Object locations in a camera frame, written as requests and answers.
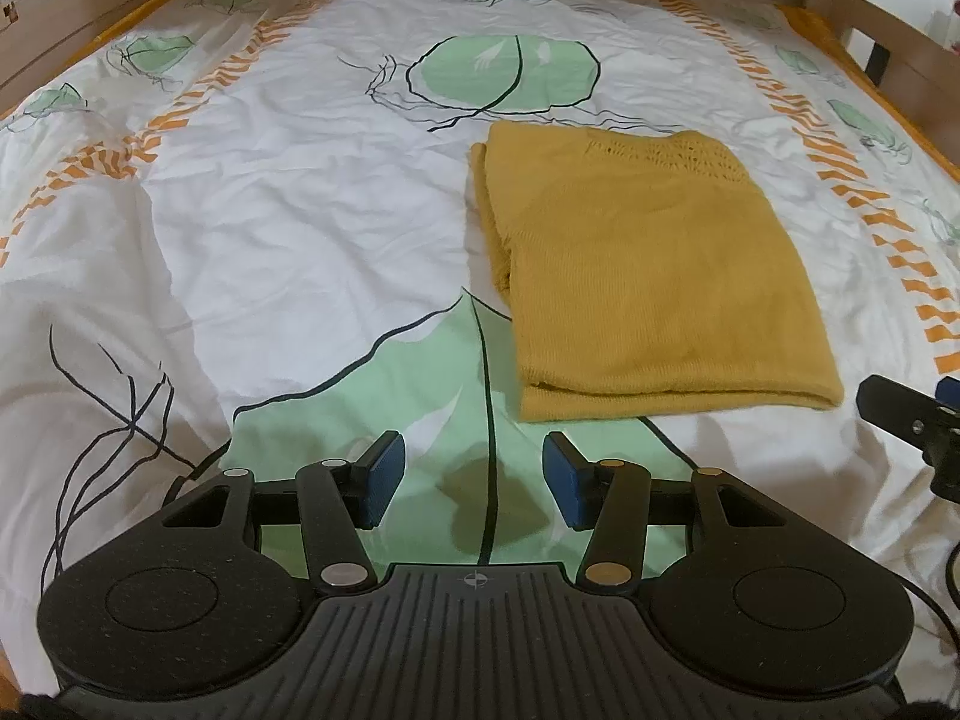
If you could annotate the mustard yellow knit sweater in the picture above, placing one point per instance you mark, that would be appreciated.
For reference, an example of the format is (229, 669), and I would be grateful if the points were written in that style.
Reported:
(645, 277)

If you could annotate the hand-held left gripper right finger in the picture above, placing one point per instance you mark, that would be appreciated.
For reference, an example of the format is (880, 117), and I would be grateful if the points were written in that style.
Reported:
(566, 480)

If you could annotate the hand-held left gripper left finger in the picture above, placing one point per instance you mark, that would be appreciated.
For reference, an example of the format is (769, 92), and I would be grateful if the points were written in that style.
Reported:
(382, 476)

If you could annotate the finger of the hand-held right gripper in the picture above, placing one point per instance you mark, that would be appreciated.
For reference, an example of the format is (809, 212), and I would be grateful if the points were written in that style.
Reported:
(896, 409)
(951, 392)

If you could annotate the white leaf-print duvet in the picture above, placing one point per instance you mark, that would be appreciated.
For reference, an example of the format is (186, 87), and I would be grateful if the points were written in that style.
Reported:
(262, 240)

